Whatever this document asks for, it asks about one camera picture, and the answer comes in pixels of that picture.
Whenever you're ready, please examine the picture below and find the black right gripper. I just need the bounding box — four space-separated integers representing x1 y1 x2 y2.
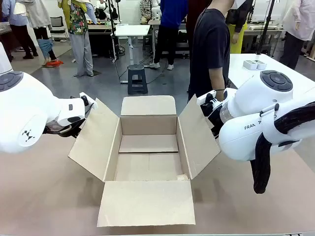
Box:
200 102 222 140

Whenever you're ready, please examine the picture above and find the brown cardboard box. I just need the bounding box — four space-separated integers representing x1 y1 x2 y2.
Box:
68 94 221 228

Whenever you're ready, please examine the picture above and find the person's right forearm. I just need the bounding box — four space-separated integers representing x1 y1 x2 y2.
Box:
209 67 226 90

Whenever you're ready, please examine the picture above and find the person in yellow apron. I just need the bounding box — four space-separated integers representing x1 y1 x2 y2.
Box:
225 0 254 55

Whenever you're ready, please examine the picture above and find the person in dark T-shirt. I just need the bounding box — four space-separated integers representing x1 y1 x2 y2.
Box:
188 0 234 104

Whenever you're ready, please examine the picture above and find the black plastic stool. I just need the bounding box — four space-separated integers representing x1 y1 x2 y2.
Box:
127 64 149 95

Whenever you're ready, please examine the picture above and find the large white table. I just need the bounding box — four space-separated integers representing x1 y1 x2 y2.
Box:
227 53 315 99

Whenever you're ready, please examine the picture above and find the person in blue sweater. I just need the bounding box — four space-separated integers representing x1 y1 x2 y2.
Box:
149 0 189 71

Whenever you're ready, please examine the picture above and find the black slanted stand pole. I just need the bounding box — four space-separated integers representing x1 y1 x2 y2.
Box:
255 0 276 55

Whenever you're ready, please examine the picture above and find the white standing desk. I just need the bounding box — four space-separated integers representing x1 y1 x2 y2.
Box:
114 24 151 66

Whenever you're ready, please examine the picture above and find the person in pink shirt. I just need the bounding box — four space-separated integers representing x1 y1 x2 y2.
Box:
279 0 315 70

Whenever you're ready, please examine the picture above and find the black tripod stand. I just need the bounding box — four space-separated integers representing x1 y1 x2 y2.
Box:
107 0 120 63

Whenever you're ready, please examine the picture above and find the person in floral shirt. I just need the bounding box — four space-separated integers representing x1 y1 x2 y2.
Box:
58 0 95 78

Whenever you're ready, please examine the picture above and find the black mesh office chair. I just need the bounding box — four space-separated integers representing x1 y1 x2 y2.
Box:
50 16 67 42

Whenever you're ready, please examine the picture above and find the blue denim cloth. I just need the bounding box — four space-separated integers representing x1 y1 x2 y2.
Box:
37 38 54 59

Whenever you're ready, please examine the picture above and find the person in grey hoodie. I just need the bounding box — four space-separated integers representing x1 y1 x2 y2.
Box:
24 0 58 67

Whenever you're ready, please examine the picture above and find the person in blue shirt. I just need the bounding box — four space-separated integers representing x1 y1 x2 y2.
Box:
1 0 39 60

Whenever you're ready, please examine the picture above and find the white perforated air purifier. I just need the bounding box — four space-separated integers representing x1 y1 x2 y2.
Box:
0 41 12 75

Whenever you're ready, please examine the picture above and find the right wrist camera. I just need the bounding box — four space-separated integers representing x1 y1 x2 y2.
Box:
196 89 223 105

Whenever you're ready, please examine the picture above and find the black right arm cable sleeve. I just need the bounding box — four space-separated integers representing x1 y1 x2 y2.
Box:
251 102 315 195

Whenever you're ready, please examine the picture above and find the black arm cable sleeve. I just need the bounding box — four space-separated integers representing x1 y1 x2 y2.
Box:
251 102 315 195
42 119 87 138

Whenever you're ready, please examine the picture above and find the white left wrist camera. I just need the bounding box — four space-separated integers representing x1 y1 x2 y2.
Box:
79 92 98 111

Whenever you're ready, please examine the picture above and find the black left arm cable sleeve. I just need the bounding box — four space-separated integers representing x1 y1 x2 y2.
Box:
42 119 87 138

